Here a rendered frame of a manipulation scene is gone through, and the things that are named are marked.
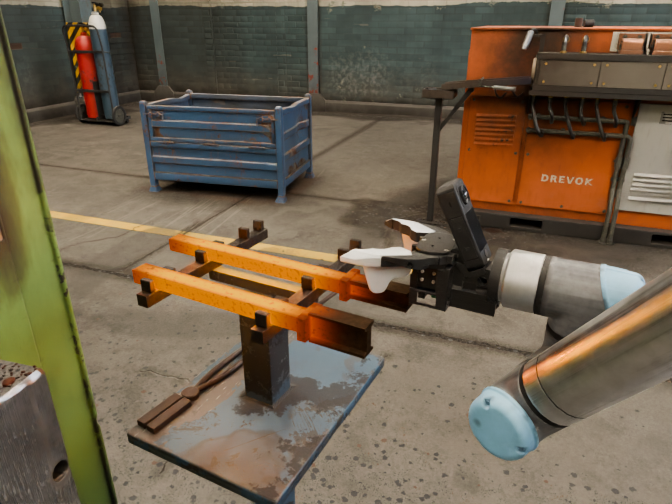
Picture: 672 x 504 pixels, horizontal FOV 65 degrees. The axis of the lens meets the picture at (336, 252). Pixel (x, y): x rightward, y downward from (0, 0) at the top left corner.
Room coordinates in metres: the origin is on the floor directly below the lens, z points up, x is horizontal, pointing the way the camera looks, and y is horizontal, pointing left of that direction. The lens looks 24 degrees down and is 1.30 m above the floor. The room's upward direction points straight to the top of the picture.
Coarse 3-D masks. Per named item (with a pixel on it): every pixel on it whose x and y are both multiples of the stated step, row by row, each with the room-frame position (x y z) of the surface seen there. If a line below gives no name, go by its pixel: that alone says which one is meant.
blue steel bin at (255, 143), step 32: (192, 96) 4.84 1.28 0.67; (224, 96) 4.76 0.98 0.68; (256, 96) 4.69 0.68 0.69; (160, 128) 4.15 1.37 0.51; (192, 128) 4.07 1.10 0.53; (224, 128) 4.00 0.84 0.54; (256, 128) 3.94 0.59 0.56; (288, 128) 4.08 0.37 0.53; (160, 160) 4.14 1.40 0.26; (192, 160) 4.07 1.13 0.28; (224, 160) 4.01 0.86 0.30; (256, 160) 3.95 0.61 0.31; (288, 160) 4.06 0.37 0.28
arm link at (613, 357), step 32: (640, 288) 0.40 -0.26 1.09; (608, 320) 0.40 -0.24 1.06; (640, 320) 0.37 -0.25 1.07; (544, 352) 0.45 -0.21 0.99; (576, 352) 0.41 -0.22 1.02; (608, 352) 0.38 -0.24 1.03; (640, 352) 0.37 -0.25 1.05; (512, 384) 0.45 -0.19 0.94; (544, 384) 0.42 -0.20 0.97; (576, 384) 0.40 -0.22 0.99; (608, 384) 0.38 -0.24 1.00; (640, 384) 0.37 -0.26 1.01; (480, 416) 0.44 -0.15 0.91; (512, 416) 0.42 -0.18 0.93; (544, 416) 0.42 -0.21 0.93; (576, 416) 0.40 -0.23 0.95; (512, 448) 0.41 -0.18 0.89
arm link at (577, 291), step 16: (544, 272) 0.56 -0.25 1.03; (560, 272) 0.55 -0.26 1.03; (576, 272) 0.55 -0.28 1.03; (592, 272) 0.54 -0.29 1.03; (608, 272) 0.54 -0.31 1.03; (624, 272) 0.54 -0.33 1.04; (544, 288) 0.55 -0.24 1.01; (560, 288) 0.54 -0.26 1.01; (576, 288) 0.53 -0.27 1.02; (592, 288) 0.53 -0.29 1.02; (608, 288) 0.52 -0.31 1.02; (624, 288) 0.52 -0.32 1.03; (544, 304) 0.54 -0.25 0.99; (560, 304) 0.53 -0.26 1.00; (576, 304) 0.53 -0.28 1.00; (592, 304) 0.52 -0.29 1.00; (608, 304) 0.51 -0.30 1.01; (560, 320) 0.54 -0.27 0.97; (576, 320) 0.53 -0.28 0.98
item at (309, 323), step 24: (144, 264) 0.75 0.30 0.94; (168, 288) 0.70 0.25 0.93; (192, 288) 0.68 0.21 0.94; (216, 288) 0.67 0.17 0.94; (240, 312) 0.64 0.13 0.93; (288, 312) 0.61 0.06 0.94; (312, 312) 0.59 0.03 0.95; (336, 312) 0.59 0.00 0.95; (312, 336) 0.59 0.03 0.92; (336, 336) 0.57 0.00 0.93; (360, 336) 0.56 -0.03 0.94
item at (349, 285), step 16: (176, 240) 0.85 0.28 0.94; (192, 240) 0.85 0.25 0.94; (208, 256) 0.82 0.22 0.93; (224, 256) 0.80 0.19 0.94; (240, 256) 0.79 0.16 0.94; (256, 256) 0.78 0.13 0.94; (272, 256) 0.78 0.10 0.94; (272, 272) 0.76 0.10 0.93; (288, 272) 0.74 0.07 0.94; (304, 272) 0.73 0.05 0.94; (320, 272) 0.73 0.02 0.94; (336, 272) 0.73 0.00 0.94; (352, 272) 0.71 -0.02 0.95; (336, 288) 0.70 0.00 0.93; (352, 288) 0.70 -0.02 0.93; (368, 288) 0.68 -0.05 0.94; (400, 288) 0.67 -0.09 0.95; (384, 304) 0.66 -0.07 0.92; (400, 304) 0.66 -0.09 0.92
